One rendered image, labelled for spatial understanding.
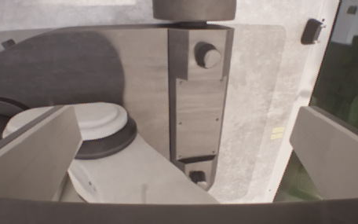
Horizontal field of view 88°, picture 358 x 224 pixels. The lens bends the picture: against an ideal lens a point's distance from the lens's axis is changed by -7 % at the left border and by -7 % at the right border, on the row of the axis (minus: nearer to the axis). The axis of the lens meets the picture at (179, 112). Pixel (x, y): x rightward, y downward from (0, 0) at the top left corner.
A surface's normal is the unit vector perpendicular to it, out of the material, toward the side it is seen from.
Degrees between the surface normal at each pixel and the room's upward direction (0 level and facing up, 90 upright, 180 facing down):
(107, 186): 90
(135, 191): 90
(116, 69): 0
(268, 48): 0
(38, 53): 0
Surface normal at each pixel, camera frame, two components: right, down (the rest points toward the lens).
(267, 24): 0.21, 0.47
